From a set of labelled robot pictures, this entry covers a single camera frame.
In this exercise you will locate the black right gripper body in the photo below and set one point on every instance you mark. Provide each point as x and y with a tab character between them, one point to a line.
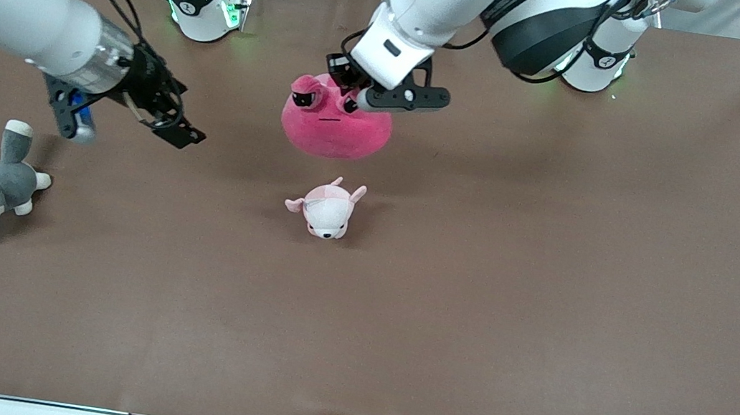
145	79

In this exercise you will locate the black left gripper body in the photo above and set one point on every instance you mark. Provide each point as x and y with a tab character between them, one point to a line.
340	66

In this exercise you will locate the hot pink round plush toy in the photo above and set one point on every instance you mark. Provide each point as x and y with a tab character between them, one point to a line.
337	134

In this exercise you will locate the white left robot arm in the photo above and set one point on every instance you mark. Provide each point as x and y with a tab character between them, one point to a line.
442	0

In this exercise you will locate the light pink plush puppy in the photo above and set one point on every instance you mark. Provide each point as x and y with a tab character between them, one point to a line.
326	212

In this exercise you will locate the paper table cover sheet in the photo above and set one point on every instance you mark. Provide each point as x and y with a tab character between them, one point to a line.
393	348

